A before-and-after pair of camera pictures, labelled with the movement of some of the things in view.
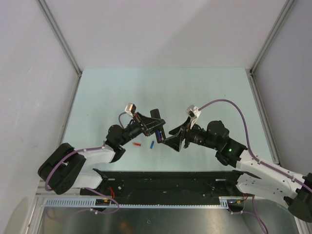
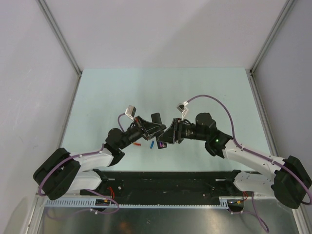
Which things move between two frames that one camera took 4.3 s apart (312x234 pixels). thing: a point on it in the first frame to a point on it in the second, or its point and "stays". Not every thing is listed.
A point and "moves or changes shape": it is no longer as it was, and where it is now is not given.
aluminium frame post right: [285, 9] stays
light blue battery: [151, 145] stays
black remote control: [160, 131] moves or changes shape
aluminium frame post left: [63, 42] stays
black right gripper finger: [180, 129] to [169, 130]
